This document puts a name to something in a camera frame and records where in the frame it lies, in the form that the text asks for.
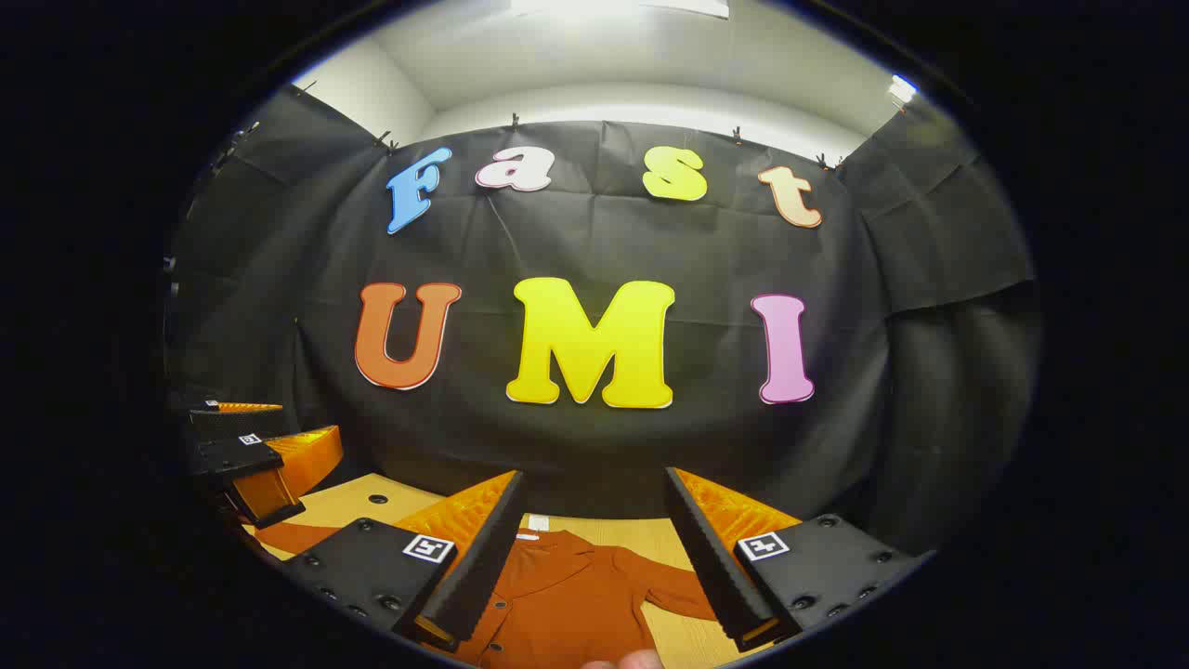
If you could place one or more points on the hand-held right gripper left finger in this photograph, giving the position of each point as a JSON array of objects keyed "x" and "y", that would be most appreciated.
[{"x": 478, "y": 557}]

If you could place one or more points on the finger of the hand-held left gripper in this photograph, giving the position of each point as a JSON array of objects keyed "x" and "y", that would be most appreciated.
[
  {"x": 232, "y": 457},
  {"x": 232, "y": 423}
]

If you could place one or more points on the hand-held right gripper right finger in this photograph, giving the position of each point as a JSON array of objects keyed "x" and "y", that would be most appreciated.
[{"x": 711, "y": 557}]

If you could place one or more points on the orange button shirt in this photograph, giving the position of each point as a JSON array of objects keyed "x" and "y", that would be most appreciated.
[{"x": 557, "y": 604}]

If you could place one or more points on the black backdrop cloth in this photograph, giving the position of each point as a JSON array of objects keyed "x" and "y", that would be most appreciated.
[{"x": 576, "y": 437}]

